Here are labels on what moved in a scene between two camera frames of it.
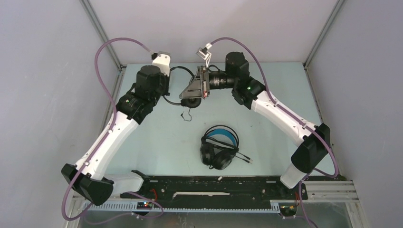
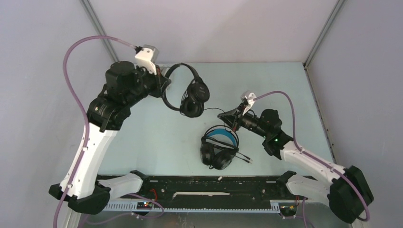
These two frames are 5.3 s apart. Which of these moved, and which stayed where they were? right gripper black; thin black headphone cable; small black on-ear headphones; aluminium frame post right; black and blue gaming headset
Moved: small black on-ear headphones; right gripper black; thin black headphone cable
Stayed: black and blue gaming headset; aluminium frame post right
